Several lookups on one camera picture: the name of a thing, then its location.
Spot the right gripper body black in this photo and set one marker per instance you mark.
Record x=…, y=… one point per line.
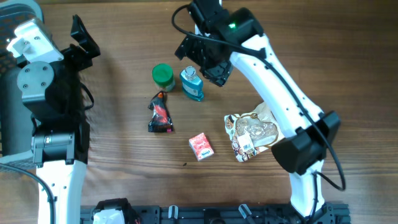
x=198, y=51

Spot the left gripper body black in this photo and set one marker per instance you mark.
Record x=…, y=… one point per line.
x=75, y=60

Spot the blue mouthwash bottle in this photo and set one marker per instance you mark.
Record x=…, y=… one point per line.
x=192, y=85

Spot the green lid jar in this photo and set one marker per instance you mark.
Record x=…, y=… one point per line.
x=163, y=77

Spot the red black snack pouch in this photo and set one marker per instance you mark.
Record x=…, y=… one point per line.
x=161, y=121

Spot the beige snack bag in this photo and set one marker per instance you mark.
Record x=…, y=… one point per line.
x=252, y=133

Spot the red tissue pack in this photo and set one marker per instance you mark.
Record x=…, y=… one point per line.
x=201, y=147

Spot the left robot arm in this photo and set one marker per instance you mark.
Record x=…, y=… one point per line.
x=53, y=92

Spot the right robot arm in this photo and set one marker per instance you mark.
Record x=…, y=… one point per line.
x=224, y=41

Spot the white barcode scanner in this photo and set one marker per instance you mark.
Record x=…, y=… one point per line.
x=197, y=31

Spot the grey plastic mesh basket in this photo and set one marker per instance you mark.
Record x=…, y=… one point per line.
x=16, y=126

